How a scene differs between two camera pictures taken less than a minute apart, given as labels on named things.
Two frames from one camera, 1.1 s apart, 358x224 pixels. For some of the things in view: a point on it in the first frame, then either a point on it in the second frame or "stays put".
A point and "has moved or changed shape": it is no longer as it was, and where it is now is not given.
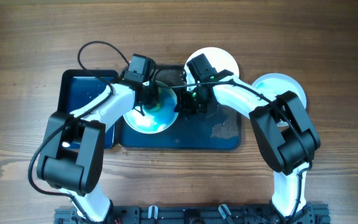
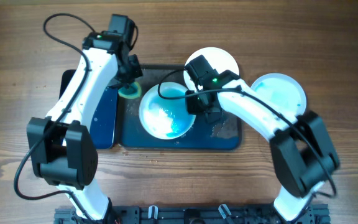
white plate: [276, 84] stays put
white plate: [217, 58] stays put
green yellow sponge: [156, 108] has moved or changed shape
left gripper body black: [152, 94] -> [130, 72]
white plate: [155, 120] has moved or changed shape
